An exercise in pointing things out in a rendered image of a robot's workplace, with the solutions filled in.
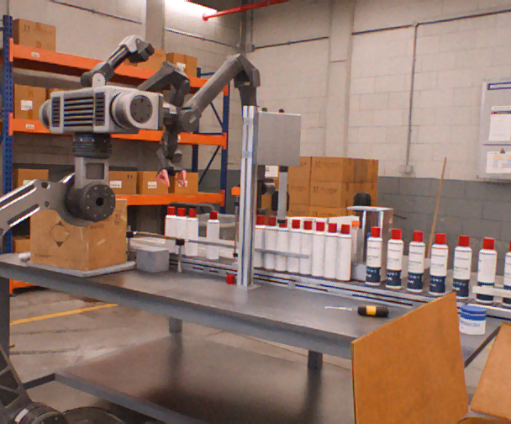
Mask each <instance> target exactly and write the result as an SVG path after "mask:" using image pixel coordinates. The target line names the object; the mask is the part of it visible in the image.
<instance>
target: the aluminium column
mask: <svg viewBox="0 0 511 424"><path fill-rule="evenodd" d="M255 112H260V106H257V105H244V111H243V118H255ZM253 141H254V125H243V134H242V151H253ZM257 171H258V165H253V159H252V158H241V181H240V227H239V250H238V273H237V286H240V287H245V288H248V287H250V286H253V280H254V258H255V236H256V193H257Z"/></svg>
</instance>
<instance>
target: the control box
mask: <svg viewBox="0 0 511 424"><path fill-rule="evenodd" d="M301 119H302V115H301V114H283V113H271V112H255V118H254V141H253V158H252V159H253V165H264V166H286V167H299V157H300V139H301Z"/></svg>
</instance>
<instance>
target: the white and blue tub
mask: <svg viewBox="0 0 511 424"><path fill-rule="evenodd" d="M486 313H487V310H486V309H485V308H483V307H480V306H476V305H462V306H461V312H460V326H459V329H460V331H461V332H463V333H466V334H470V335H483V334H484V333H485V323H486Z"/></svg>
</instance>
